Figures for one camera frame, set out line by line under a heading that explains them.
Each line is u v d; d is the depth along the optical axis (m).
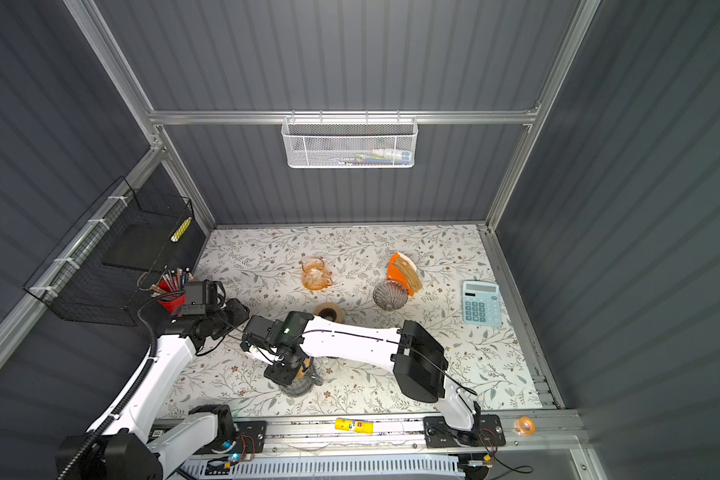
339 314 0.95
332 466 0.71
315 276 1.05
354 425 0.74
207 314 0.63
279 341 0.55
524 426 0.75
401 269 0.96
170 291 0.87
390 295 0.96
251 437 0.72
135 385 0.45
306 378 0.77
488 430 0.72
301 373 0.69
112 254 0.73
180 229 0.82
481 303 0.96
